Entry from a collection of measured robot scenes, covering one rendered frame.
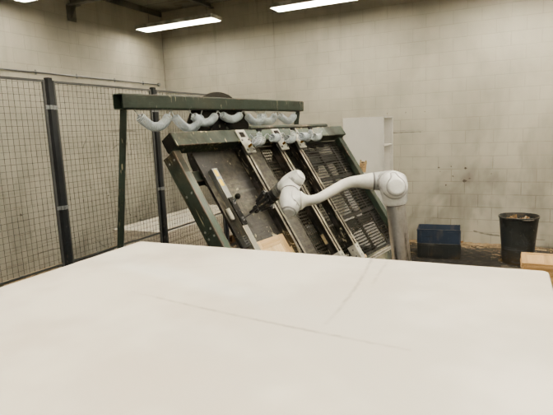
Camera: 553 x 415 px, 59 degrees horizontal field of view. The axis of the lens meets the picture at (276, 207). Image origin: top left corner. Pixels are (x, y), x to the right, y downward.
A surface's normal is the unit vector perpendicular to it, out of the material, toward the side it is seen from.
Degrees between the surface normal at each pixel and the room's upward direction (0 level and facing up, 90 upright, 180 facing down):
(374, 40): 90
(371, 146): 90
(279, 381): 0
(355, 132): 90
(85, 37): 90
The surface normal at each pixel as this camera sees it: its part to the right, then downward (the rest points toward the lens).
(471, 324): -0.04, -0.99
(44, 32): 0.90, 0.03
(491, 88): -0.42, 0.16
